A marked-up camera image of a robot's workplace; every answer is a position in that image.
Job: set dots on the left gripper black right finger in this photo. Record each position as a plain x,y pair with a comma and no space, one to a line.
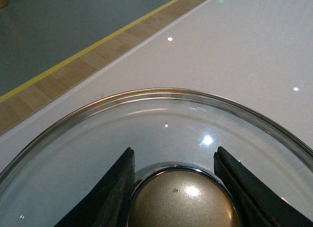
258,205

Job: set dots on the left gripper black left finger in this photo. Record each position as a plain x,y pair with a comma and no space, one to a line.
104,205

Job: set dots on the glass lid with gold knob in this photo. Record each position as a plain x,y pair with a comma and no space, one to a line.
174,134

